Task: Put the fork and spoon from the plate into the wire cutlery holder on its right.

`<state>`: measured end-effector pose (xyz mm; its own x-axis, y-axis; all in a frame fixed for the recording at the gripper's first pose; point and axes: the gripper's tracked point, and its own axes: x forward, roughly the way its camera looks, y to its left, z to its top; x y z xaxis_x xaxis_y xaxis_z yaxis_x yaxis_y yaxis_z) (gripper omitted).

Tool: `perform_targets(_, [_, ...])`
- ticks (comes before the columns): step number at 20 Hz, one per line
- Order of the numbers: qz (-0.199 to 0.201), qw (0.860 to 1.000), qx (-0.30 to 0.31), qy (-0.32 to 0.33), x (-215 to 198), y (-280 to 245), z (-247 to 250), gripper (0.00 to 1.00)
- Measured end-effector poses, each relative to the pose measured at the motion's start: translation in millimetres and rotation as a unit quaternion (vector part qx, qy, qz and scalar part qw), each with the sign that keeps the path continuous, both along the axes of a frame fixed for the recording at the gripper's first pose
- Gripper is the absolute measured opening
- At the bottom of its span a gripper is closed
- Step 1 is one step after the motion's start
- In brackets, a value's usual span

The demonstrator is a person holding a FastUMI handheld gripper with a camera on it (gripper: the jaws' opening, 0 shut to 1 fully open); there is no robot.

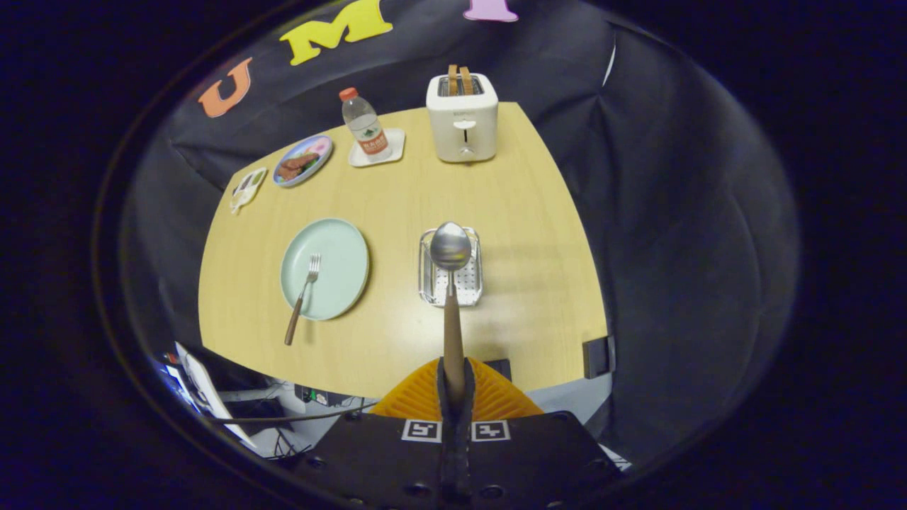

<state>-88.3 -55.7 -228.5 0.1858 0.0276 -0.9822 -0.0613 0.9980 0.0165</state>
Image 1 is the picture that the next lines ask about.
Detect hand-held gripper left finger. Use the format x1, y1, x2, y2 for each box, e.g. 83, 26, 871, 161
287, 356, 458, 510

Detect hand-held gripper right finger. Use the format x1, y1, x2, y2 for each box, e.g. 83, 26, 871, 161
454, 356, 628, 510

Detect wooden handled fork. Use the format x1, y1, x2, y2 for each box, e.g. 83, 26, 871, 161
284, 254, 322, 346

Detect wooden handled spoon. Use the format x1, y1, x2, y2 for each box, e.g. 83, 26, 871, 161
430, 221, 473, 404

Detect black power strip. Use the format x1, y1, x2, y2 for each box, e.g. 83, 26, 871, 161
294, 385, 364, 409

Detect clear rectangular tray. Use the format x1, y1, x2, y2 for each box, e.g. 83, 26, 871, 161
418, 227, 484, 307

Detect light green plate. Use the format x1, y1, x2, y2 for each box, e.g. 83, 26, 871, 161
280, 217, 371, 322

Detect white board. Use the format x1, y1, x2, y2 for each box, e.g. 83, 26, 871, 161
174, 343, 257, 448

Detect white square coaster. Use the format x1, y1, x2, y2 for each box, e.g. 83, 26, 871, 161
347, 127, 406, 168

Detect blue plate with food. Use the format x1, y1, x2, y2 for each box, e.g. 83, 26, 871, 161
273, 135, 334, 188

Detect white divided sauce dish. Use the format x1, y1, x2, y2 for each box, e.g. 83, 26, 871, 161
229, 166, 269, 215

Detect white toaster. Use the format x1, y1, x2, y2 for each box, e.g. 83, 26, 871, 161
426, 73, 499, 164

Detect clear water bottle red cap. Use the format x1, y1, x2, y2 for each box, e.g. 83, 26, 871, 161
339, 87, 393, 162

